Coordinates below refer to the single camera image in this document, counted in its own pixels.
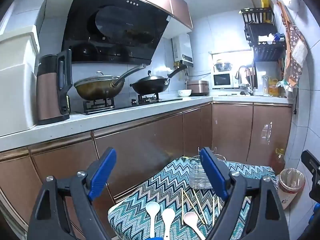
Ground black wall rack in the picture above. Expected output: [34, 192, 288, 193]
[239, 7, 287, 62]

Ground black gas stove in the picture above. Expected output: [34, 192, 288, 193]
[82, 94, 183, 115]

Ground brown and black electric kettle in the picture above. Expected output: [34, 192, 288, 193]
[36, 49, 73, 125]

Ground white ceramic spoon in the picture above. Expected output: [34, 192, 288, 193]
[146, 202, 161, 238]

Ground gold wok with glass lid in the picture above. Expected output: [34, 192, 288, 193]
[74, 64, 147, 101]

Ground brown rice cooker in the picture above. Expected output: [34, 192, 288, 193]
[187, 80, 209, 96]

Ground steel pot with glass lid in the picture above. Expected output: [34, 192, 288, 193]
[214, 59, 233, 72]

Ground zigzag patterned cloth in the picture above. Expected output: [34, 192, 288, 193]
[108, 156, 278, 240]

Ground brown base cabinets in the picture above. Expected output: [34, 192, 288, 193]
[0, 100, 293, 233]

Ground yellow cup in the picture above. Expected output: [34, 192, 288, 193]
[260, 0, 271, 23]

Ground white storage box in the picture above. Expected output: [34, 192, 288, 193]
[0, 25, 40, 137]

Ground white microwave oven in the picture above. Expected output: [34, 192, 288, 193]
[213, 72, 238, 89]

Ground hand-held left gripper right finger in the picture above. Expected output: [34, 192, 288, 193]
[199, 147, 290, 240]

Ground clear utensil holder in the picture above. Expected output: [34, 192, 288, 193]
[188, 147, 227, 189]

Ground pale pink ceramic spoon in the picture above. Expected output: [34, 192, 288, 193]
[184, 211, 206, 240]

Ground white water heater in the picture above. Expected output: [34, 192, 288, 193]
[172, 34, 194, 67]

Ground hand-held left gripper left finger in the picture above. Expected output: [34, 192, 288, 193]
[27, 147, 117, 240]

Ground black range hood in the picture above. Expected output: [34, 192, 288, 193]
[61, 0, 173, 65]

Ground brown wall cabinets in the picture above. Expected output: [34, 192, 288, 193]
[25, 0, 194, 29]

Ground brown floral apron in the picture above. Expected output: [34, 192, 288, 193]
[277, 1, 308, 88]

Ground white rag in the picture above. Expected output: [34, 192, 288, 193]
[258, 33, 275, 43]

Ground steel kitchen faucet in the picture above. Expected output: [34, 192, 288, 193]
[235, 66, 253, 95]

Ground trash bin with plastic bag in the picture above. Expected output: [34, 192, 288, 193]
[276, 168, 306, 210]

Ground black wok with lid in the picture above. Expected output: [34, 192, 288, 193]
[130, 64, 188, 95]

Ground amber oil bottle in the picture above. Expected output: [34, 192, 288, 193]
[272, 148, 286, 175]

